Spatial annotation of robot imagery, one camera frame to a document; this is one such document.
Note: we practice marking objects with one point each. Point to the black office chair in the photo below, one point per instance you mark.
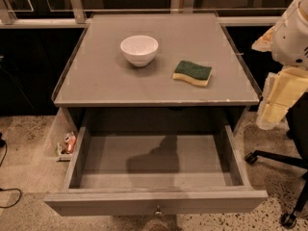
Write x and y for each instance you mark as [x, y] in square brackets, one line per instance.
[297, 118]

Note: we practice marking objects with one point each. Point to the metal window railing frame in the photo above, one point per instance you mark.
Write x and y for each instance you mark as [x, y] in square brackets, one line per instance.
[243, 16]

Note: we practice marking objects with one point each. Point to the grey top drawer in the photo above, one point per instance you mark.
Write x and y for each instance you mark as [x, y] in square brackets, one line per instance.
[155, 174]

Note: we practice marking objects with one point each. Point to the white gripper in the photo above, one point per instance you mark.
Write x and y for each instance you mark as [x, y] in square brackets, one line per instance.
[291, 43]

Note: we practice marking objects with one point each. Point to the green and yellow sponge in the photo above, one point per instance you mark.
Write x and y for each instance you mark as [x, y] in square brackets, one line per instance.
[195, 74]

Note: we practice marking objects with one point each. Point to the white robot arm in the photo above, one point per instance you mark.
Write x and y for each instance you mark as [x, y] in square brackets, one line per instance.
[287, 41]

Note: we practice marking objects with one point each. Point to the grey cabinet with glass top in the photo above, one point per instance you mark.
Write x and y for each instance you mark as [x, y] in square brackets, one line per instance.
[99, 75]

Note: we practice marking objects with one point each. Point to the orange packet beside cabinet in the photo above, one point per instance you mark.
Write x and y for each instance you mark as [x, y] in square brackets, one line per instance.
[69, 142]

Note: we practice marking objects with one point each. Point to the white ceramic bowl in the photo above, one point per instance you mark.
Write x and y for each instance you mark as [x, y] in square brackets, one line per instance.
[139, 50]

